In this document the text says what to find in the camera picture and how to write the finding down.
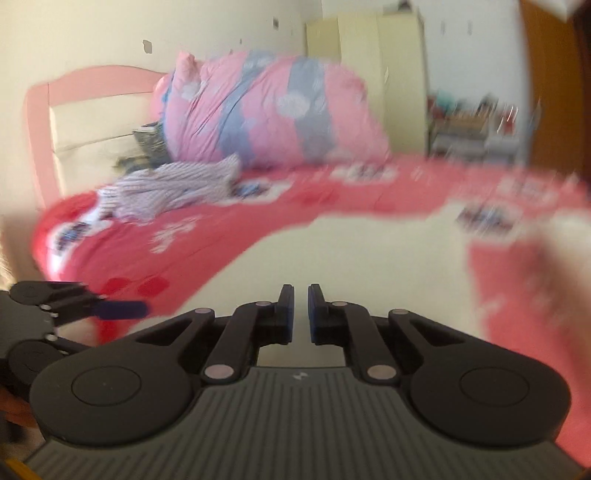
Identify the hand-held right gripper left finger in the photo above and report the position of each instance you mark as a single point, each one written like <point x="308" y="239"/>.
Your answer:
<point x="287" y="316"/>

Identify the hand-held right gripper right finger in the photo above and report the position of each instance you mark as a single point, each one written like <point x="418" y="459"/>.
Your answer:
<point x="316" y="316"/>

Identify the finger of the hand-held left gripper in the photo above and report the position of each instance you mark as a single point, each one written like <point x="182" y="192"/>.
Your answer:
<point x="67" y="344"/>
<point x="117" y="309"/>

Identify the cream white sweater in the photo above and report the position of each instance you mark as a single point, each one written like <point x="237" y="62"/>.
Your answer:
<point x="369" y="258"/>

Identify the person's left hand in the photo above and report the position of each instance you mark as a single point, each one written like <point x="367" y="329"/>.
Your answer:
<point x="16" y="410"/>

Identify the red floral bed sheet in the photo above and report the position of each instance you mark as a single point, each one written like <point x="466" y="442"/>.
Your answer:
<point x="194" y="249"/>

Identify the striped grey white garment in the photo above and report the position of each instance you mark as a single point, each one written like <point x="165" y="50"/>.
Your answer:
<point x="171" y="184"/>

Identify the dark patterned pillow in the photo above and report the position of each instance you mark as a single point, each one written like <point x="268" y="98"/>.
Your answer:
<point x="150" y="141"/>

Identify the pink bed headboard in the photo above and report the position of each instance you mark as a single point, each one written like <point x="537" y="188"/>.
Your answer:
<point x="39" y="138"/>

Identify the pink and blue quilt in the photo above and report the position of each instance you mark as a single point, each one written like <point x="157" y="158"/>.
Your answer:
<point x="258" y="110"/>

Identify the cluttered storage shelf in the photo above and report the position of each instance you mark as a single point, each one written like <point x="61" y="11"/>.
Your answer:
<point x="475" y="124"/>

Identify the cream wardrobe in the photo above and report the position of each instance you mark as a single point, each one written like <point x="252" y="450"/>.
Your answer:
<point x="360" y="46"/>

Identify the brown wooden door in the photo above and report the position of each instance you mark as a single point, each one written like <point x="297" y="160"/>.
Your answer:
<point x="554" y="92"/>

